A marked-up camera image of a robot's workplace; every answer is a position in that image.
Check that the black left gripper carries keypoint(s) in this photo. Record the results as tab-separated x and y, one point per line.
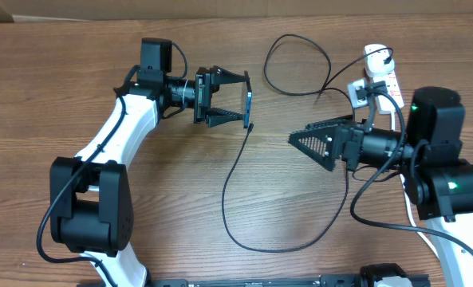
203	96

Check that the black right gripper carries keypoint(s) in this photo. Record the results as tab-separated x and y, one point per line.
348	140

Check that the blue Galaxy smartphone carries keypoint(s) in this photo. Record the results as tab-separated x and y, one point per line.
246	100

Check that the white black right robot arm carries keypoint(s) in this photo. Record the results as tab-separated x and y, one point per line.
425	151

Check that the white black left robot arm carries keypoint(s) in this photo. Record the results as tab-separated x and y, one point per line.
91	210

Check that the white USB charger plug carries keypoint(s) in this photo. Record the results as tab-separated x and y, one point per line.
378	60

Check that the white power strip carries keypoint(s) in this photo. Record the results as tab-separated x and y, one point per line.
392	87

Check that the cardboard backdrop panel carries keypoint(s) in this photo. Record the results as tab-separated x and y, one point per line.
72	10

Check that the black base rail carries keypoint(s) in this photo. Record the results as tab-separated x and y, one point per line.
387	274

